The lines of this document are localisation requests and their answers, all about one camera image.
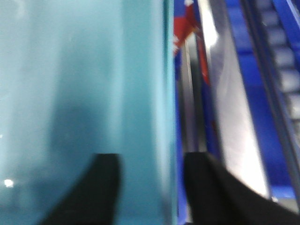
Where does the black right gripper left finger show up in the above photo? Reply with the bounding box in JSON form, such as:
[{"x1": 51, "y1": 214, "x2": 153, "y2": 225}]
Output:
[{"x1": 41, "y1": 154, "x2": 121, "y2": 225}]

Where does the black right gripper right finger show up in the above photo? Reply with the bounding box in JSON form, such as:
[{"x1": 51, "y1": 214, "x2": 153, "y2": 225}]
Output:
[{"x1": 184, "y1": 152, "x2": 300, "y2": 225}]

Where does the light blue plastic bin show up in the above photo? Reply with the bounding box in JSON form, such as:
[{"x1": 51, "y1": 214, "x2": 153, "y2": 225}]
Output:
[{"x1": 0, "y1": 0, "x2": 177, "y2": 225}]

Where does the blue bin lower middle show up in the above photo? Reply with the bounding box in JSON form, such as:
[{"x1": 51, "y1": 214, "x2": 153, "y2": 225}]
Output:
[{"x1": 184, "y1": 0, "x2": 300, "y2": 215}]

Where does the stainless steel shelf rail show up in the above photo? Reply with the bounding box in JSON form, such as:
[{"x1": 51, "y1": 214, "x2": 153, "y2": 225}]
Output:
[{"x1": 173, "y1": 0, "x2": 271, "y2": 198}]

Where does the roller track right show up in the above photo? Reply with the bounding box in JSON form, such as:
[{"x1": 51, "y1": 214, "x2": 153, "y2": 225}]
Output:
[{"x1": 241, "y1": 0, "x2": 300, "y2": 202}]

